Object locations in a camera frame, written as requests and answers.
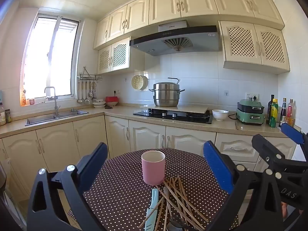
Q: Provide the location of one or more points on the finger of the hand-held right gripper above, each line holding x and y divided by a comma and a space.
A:
266, 146
292, 131

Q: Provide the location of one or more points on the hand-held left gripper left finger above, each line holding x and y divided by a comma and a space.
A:
93, 167

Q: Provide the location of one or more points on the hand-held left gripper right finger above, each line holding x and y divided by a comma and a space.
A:
219, 169

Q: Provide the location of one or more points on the bunch of wooden chopsticks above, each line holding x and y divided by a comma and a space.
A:
173, 185

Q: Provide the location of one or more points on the pink cup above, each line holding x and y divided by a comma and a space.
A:
152, 170

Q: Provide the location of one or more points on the teal sheathed knife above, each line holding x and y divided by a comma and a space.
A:
151, 211

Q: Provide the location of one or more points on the person's right hand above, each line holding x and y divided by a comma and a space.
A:
284, 209

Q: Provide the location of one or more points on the dark soy sauce bottle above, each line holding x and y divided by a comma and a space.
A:
283, 112

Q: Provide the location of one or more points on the yellow green bottle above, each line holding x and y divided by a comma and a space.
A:
273, 115

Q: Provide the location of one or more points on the dark oil bottle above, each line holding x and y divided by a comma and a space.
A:
271, 103

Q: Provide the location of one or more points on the green electric cooker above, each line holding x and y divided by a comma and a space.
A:
250, 114

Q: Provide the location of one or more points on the brown polka dot tablecloth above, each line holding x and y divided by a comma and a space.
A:
120, 192

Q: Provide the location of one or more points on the cream lower kitchen cabinets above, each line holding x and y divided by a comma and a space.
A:
55, 144

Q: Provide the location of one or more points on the white ceramic bowl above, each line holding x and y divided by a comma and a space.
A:
220, 115

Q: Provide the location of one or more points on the beige stone countertop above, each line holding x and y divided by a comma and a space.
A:
115, 112

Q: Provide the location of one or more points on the black gas stove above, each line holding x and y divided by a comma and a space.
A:
182, 119

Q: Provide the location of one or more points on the stack of white bowls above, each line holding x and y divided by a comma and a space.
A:
98, 104

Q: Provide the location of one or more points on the patterned ceramic bowl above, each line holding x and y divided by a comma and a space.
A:
112, 104

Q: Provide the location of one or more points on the red plastic container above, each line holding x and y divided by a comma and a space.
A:
112, 99

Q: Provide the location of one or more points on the stainless steel sink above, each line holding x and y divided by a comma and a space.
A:
41, 119

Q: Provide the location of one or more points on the metal sink faucet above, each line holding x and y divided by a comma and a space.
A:
56, 105

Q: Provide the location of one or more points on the small pink jar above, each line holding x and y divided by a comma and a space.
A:
31, 101

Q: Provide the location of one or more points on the stainless steel steamer pot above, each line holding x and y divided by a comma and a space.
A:
166, 95

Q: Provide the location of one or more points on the large lattice door cabinet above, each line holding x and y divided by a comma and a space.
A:
255, 45

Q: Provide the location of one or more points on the cream perforated steamer plate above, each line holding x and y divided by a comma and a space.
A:
137, 82

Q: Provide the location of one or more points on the orange bottle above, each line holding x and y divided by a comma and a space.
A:
23, 99

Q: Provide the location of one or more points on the small dark seasoning bottle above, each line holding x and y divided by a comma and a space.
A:
8, 116

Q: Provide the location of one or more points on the clear storage jar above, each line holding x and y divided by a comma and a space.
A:
2, 118

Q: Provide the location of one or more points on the small lattice door cabinet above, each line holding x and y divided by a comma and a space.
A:
113, 57

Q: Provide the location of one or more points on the kitchen window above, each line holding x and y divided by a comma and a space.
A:
48, 60

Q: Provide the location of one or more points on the grey range hood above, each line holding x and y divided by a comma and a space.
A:
173, 42

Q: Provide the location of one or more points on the cream upper cabinet row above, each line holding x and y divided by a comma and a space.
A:
192, 2

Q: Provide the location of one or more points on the white double wall socket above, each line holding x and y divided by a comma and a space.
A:
252, 96

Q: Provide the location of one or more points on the wall socket with black plug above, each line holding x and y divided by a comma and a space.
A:
116, 92

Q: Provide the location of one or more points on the metal wall utensil rack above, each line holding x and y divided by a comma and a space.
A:
89, 77

